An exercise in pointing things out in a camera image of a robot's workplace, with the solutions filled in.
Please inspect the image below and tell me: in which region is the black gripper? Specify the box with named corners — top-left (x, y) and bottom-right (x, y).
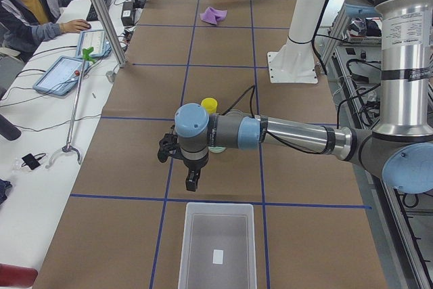
top-left (183, 156), bottom-right (208, 192)

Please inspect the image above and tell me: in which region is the green ceramic bowl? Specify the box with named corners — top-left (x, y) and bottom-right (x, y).
top-left (208, 146), bottom-right (226, 154)

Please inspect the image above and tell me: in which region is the purple cloth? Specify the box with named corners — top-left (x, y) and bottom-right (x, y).
top-left (200, 7), bottom-right (227, 25)

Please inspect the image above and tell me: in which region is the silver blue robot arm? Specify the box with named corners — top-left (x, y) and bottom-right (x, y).
top-left (174, 0), bottom-right (432, 194)

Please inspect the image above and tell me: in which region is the translucent white plastic box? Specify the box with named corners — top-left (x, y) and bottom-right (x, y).
top-left (178, 202), bottom-right (258, 288)

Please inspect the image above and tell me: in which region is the yellow plastic cup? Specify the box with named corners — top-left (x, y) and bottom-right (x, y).
top-left (201, 97), bottom-right (218, 114)

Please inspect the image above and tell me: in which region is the small black device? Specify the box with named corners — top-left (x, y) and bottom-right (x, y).
top-left (21, 153), bottom-right (47, 170)

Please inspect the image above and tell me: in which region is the near blue teach pendant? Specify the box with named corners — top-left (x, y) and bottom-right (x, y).
top-left (32, 55), bottom-right (89, 96)

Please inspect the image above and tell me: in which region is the blue teach pendant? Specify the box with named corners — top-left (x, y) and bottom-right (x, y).
top-left (32, 55), bottom-right (89, 96)
top-left (75, 29), bottom-right (111, 59)

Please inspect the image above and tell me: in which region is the reacher grabber tool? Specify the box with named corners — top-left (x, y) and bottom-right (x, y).
top-left (45, 47), bottom-right (95, 169)

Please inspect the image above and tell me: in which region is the far blue teach pendant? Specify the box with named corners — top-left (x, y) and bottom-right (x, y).
top-left (75, 29), bottom-right (111, 59)

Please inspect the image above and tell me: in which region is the black power adapter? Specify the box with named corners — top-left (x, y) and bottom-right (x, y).
top-left (120, 1), bottom-right (135, 26)

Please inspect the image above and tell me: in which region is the black keyboard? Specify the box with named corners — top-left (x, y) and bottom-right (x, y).
top-left (86, 0), bottom-right (114, 22)

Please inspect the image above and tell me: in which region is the seated person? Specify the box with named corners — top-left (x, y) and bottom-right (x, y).
top-left (1, 0), bottom-right (91, 62)

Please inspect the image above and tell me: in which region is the white pedestal column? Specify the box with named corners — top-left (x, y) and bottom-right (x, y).
top-left (267, 0), bottom-right (326, 84)

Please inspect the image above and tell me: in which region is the aluminium frame post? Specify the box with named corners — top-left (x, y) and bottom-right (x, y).
top-left (91, 0), bottom-right (127, 68)

